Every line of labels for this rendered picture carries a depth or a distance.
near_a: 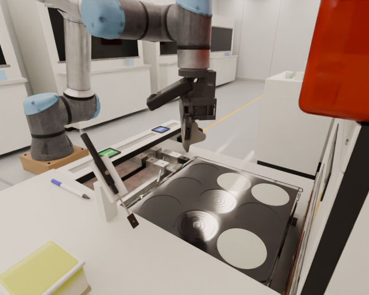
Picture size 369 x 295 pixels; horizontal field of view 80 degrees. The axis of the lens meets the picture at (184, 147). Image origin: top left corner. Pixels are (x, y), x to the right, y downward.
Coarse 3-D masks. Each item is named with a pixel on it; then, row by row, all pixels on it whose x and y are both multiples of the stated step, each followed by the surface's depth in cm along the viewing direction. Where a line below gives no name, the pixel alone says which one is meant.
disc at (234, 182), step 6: (222, 174) 71; (228, 174) 71; (234, 174) 71; (240, 174) 71; (222, 180) 68; (228, 180) 68; (234, 180) 68; (240, 180) 68; (246, 180) 68; (222, 186) 65; (228, 186) 65; (234, 186) 65; (240, 186) 65; (246, 186) 65
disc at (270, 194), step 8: (264, 184) 66; (272, 184) 66; (256, 192) 63; (264, 192) 63; (272, 192) 63; (280, 192) 63; (264, 200) 59; (272, 200) 59; (280, 200) 59; (288, 200) 59
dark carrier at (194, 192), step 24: (192, 168) 75; (216, 168) 75; (168, 192) 63; (192, 192) 63; (216, 192) 63; (240, 192) 63; (288, 192) 63; (144, 216) 54; (168, 216) 54; (192, 216) 54; (216, 216) 54; (240, 216) 54; (264, 216) 54; (288, 216) 54; (192, 240) 48; (216, 240) 47; (264, 240) 47; (264, 264) 42
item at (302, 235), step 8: (312, 192) 56; (312, 200) 53; (304, 216) 59; (304, 224) 46; (304, 232) 44; (304, 240) 42; (296, 248) 41; (296, 256) 39; (304, 256) 39; (296, 264) 38; (296, 272) 36; (288, 280) 35; (288, 288) 34
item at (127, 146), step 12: (144, 132) 88; (156, 132) 88; (168, 132) 88; (120, 144) 78; (132, 144) 79; (144, 144) 78; (120, 156) 69; (60, 168) 63; (72, 168) 63; (84, 168) 63
